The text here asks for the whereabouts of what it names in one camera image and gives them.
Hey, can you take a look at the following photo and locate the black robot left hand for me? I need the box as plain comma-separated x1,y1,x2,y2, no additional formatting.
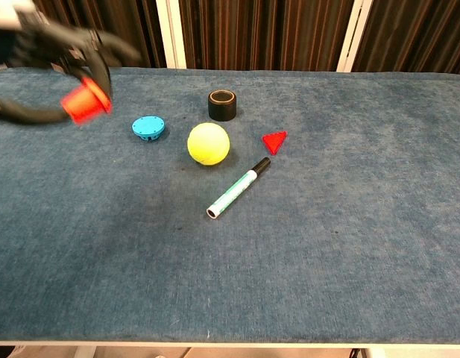
0,22,142,127

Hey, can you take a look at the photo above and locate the orange flanged cylinder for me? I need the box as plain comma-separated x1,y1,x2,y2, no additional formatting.
60,77,114,126

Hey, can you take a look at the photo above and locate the blue round disc part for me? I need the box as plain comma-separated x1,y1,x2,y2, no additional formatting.
131,115,166,142

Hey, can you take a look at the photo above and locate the black tape roll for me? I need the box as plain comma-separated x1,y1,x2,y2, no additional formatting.
207,89,238,122

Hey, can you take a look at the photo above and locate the yellow tennis ball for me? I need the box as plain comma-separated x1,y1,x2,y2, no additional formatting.
186,122,231,166

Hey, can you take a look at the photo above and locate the dark striped curtain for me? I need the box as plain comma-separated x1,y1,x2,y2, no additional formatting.
31,0,460,76

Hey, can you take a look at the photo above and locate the green white marker pen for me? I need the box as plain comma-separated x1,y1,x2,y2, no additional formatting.
206,157,271,220

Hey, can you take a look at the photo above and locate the red triangular block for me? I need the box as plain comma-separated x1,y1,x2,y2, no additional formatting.
262,131,289,156

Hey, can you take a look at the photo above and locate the blue fabric table cover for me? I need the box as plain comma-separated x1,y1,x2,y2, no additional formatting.
0,66,460,344

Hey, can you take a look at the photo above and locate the white slanted frame post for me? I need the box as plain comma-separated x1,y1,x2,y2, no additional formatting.
336,0,375,73
155,0,187,70

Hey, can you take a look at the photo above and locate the white table frame edge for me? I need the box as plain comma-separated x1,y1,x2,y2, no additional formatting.
0,339,460,351

